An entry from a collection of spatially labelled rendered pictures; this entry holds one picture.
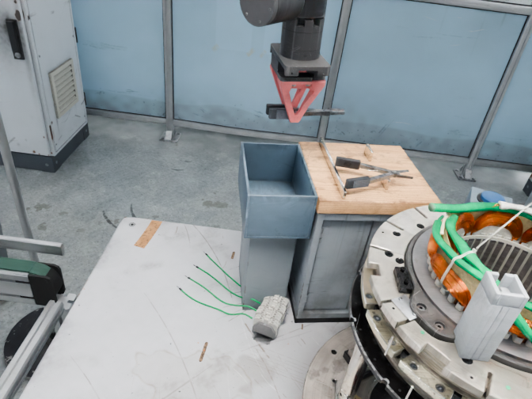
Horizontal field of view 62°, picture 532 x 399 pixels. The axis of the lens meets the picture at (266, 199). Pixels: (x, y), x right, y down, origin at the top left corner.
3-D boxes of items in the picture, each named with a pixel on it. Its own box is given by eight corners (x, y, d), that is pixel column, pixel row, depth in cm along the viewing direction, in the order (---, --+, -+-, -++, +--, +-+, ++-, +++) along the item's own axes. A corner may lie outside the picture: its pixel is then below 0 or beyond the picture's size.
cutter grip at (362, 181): (346, 189, 67) (348, 180, 66) (343, 187, 68) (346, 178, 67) (368, 186, 69) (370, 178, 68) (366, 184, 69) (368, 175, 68)
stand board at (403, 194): (317, 214, 68) (319, 201, 66) (297, 152, 83) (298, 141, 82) (438, 215, 71) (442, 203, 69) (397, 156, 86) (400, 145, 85)
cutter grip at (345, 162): (334, 166, 73) (336, 157, 72) (334, 164, 73) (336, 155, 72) (359, 170, 72) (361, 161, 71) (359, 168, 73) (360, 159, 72)
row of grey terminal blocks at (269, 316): (272, 347, 78) (275, 332, 76) (247, 337, 79) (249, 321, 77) (289, 307, 86) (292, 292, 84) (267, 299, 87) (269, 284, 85)
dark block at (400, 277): (404, 272, 51) (408, 264, 50) (411, 294, 48) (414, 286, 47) (393, 271, 51) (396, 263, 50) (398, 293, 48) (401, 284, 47)
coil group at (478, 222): (470, 241, 56) (483, 214, 54) (465, 232, 57) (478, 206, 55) (518, 245, 56) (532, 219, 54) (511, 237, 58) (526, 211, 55)
